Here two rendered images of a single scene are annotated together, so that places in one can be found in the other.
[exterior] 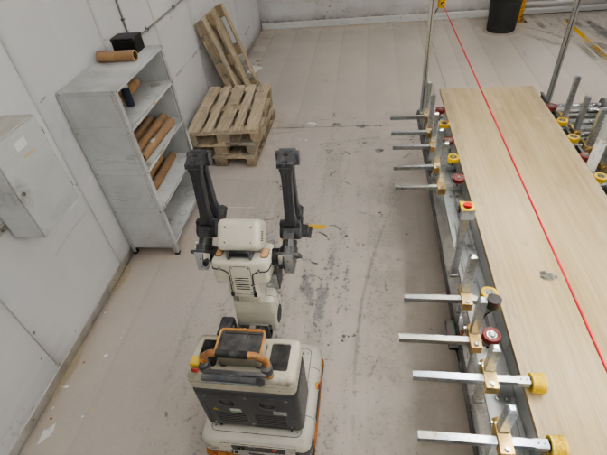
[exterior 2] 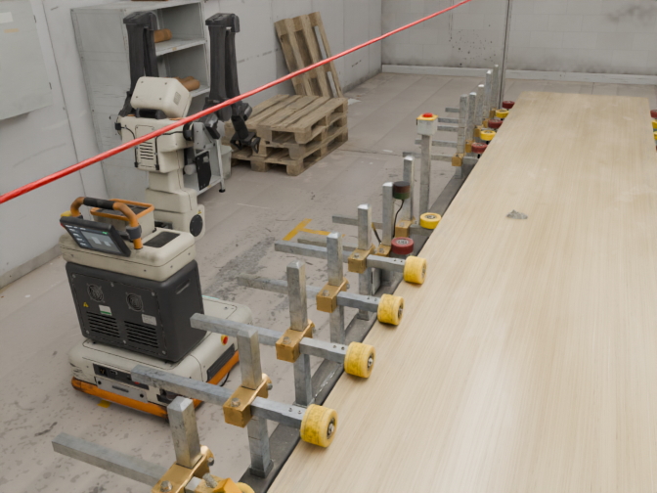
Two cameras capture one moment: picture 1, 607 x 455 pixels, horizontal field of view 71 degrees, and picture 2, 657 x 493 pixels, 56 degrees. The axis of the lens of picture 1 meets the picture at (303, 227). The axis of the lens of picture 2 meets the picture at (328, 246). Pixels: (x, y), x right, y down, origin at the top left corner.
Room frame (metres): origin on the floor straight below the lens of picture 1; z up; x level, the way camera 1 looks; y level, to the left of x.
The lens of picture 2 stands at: (-0.90, -0.99, 1.87)
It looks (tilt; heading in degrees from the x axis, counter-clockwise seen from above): 26 degrees down; 13
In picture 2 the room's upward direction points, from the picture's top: 2 degrees counter-clockwise
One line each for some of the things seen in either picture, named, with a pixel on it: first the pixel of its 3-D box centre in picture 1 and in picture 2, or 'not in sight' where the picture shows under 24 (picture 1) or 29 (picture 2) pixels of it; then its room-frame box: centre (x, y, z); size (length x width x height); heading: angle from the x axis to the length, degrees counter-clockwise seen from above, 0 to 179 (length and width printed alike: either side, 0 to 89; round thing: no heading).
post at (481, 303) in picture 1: (473, 330); (387, 243); (1.14, -0.74, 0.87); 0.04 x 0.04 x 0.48; 79
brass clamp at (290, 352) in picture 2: not in sight; (296, 338); (0.38, -0.60, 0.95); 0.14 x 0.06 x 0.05; 169
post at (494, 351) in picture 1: (484, 377); (365, 270); (0.90, -0.70, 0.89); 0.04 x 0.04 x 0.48; 79
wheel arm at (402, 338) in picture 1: (445, 339); (351, 248); (1.13, -0.61, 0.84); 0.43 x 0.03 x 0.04; 79
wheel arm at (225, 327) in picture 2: not in sight; (272, 336); (0.38, -0.53, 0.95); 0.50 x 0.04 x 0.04; 79
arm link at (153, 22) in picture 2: (208, 189); (150, 63); (1.80, 0.46, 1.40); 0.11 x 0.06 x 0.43; 78
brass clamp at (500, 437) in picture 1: (502, 437); (332, 292); (0.63, -0.64, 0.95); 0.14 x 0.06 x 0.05; 169
